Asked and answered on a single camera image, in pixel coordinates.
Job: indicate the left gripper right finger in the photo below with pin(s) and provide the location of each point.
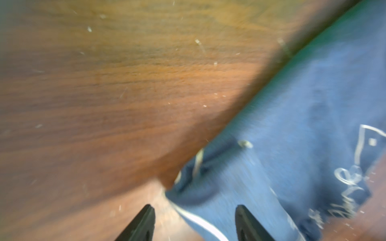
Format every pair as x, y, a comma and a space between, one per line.
248, 228

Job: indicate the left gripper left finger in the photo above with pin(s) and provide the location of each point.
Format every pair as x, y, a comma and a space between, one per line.
141, 228

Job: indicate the dark blue printed pillowcase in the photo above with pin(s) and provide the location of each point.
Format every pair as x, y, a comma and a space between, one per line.
300, 151

